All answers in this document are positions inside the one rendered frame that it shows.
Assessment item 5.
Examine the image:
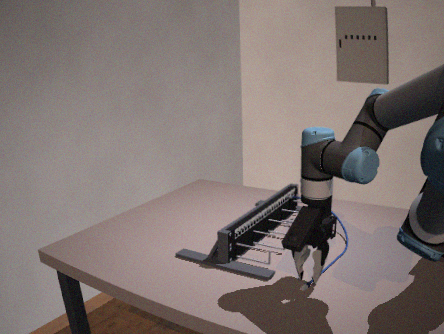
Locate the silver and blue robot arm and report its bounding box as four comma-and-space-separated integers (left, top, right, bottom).
282, 64, 444, 262

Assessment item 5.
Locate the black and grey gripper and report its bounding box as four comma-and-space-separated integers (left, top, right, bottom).
291, 194, 337, 284

